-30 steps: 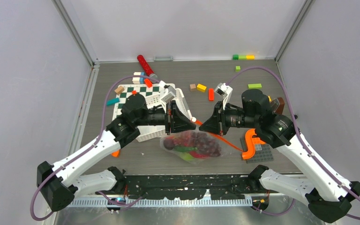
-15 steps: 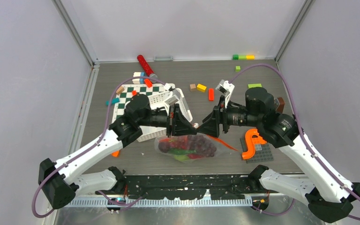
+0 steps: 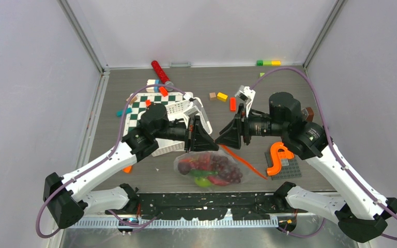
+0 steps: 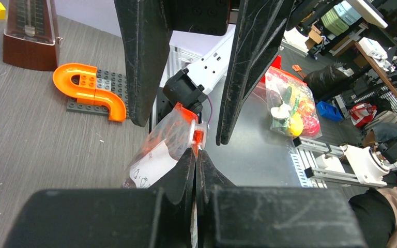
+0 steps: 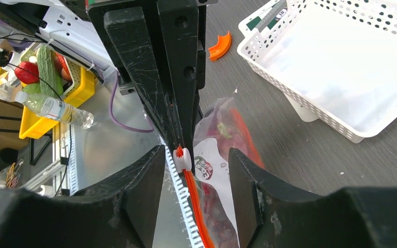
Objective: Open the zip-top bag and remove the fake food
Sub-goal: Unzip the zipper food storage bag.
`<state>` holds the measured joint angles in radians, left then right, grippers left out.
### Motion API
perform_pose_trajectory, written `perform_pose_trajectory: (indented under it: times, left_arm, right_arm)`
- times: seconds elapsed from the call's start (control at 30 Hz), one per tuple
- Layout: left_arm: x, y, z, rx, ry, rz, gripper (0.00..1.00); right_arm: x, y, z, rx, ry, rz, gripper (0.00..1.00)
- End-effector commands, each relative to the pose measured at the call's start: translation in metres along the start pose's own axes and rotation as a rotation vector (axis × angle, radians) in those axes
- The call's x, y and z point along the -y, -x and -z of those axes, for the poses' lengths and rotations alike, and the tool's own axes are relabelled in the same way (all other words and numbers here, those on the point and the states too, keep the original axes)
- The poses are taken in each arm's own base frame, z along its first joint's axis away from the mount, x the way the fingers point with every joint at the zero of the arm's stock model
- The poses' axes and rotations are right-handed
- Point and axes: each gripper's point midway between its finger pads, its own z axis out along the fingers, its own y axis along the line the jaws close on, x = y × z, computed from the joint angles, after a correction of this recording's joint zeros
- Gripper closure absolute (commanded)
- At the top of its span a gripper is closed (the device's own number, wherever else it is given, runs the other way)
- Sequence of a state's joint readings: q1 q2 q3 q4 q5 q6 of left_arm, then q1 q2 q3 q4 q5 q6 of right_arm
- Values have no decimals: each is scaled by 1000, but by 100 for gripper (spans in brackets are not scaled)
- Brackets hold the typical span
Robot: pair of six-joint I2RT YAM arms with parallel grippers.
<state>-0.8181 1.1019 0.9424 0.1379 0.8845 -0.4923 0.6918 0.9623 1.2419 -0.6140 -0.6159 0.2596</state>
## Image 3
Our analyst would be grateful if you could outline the white plastic basket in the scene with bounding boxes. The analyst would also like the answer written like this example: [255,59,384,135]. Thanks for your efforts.
[151,97,212,157]

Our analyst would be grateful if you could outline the teal block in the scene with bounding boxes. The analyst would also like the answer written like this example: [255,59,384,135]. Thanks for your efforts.
[116,107,132,117]

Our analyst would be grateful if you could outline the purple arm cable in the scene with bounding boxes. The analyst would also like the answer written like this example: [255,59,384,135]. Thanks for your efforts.
[250,66,397,242]
[35,84,196,239]

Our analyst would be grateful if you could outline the clear zip top bag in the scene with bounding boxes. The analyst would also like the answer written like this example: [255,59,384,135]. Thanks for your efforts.
[173,146,267,189]

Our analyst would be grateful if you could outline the white slotted cable duct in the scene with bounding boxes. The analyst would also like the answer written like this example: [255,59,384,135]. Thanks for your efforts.
[71,216,279,229]

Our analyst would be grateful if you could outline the red rectangular block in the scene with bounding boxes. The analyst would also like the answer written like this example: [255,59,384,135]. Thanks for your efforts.
[230,97,237,112]

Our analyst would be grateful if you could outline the grey lego baseplate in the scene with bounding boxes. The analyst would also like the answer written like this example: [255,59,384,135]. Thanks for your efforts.
[270,158,302,180]

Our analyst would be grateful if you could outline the tan wooden block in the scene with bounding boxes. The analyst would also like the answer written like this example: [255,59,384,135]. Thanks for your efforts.
[126,96,137,104]

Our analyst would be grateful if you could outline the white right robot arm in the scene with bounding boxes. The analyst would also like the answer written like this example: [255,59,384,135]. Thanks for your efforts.
[216,87,397,243]

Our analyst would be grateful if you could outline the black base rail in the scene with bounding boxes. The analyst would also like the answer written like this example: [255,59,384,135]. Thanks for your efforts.
[135,192,288,222]

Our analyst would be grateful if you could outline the green yellow block row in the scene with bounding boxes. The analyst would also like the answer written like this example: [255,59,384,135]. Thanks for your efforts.
[256,60,281,67]

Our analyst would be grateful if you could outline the brown box with lid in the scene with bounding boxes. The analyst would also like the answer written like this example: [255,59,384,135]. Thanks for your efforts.
[301,107,314,122]

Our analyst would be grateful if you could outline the red cylinder tube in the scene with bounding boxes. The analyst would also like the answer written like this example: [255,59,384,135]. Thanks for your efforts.
[151,60,174,86]

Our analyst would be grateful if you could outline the purple fake grapes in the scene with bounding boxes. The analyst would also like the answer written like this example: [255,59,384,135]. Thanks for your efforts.
[174,152,243,184]

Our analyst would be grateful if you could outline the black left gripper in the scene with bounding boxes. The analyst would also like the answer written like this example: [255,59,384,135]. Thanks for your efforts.
[154,115,219,153]

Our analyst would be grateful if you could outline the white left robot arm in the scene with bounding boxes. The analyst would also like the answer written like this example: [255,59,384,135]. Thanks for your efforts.
[43,99,219,229]

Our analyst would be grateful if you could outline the red block near tube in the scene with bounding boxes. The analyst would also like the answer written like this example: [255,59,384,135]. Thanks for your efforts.
[159,87,169,97]

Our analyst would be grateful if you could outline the green white chessboard mat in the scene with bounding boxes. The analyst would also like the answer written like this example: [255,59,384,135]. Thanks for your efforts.
[123,92,185,135]

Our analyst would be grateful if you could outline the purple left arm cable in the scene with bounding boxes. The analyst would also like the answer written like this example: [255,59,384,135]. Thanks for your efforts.
[35,84,196,239]

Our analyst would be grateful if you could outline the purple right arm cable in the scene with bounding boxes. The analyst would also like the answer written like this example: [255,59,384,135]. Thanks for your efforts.
[250,66,397,242]

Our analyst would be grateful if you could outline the orange S-shaped track piece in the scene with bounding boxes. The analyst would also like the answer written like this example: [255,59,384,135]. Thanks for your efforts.
[267,142,295,176]

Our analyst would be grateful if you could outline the white blue toy block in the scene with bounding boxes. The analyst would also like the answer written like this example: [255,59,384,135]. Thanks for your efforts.
[146,79,160,93]

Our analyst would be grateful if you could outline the orange fake carrot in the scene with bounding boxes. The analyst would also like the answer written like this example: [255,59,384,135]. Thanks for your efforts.
[207,175,231,187]

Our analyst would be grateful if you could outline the green fake apple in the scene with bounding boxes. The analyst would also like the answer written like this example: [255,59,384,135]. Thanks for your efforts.
[194,177,213,188]

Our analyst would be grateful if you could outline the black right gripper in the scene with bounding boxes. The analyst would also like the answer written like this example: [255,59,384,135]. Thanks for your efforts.
[215,103,287,149]

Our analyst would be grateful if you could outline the brown wooden cube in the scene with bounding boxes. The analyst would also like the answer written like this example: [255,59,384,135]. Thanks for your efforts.
[209,92,217,101]

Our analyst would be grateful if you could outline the orange curved track piece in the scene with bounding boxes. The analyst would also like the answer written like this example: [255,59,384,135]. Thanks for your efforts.
[123,165,133,174]

